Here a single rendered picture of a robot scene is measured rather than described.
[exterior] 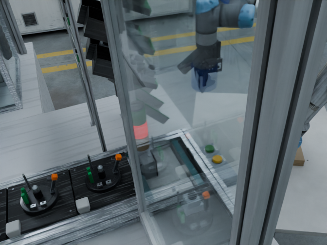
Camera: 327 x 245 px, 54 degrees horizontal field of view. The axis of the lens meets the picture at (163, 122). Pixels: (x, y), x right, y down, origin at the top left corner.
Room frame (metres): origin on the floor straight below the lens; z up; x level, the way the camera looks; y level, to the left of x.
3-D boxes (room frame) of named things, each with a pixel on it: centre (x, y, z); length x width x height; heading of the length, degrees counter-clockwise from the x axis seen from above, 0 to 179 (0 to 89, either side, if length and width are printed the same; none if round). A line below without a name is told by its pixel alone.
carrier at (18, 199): (0.79, 0.49, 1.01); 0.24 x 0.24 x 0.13; 18
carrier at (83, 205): (0.87, 0.26, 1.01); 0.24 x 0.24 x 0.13; 18
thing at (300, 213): (1.10, -0.47, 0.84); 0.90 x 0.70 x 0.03; 169
